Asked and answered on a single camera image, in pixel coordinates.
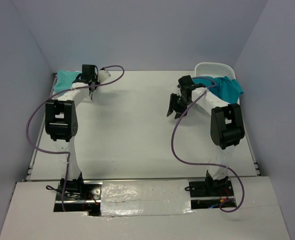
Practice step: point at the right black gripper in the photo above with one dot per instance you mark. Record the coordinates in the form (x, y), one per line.
(174, 106)

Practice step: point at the teal t-shirt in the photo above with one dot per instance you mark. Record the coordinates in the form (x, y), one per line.
(225, 88)

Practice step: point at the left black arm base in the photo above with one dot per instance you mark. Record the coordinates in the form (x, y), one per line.
(77, 189)

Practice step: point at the white plastic laundry basket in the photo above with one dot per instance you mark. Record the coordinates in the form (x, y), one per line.
(214, 70)

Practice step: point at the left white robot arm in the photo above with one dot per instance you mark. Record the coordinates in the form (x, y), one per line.
(61, 124)

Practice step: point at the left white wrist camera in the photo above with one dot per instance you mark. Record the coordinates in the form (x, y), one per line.
(103, 75)

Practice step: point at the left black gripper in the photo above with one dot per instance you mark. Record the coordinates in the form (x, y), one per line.
(97, 82)

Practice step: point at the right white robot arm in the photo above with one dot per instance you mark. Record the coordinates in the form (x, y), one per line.
(219, 98)

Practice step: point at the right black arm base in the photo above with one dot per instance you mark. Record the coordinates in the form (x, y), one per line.
(210, 187)

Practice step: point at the silver tape sheet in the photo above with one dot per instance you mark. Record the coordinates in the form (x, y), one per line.
(145, 198)

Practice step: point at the light mint t-shirt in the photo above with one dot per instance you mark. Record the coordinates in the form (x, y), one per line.
(65, 80)

